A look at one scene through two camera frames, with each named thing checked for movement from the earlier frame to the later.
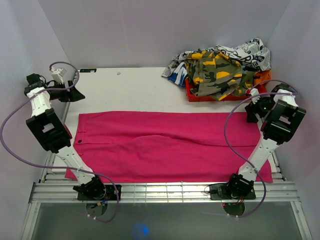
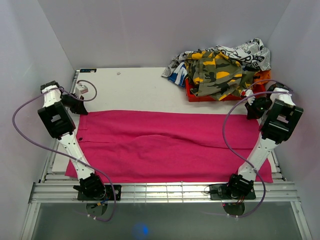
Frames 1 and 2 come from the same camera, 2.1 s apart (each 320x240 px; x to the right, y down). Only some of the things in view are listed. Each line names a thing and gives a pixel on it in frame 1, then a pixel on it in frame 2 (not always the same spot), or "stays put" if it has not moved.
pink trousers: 167,146 stays put
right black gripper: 254,108 stays put
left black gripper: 73,95 -> 79,108
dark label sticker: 88,70 stays put
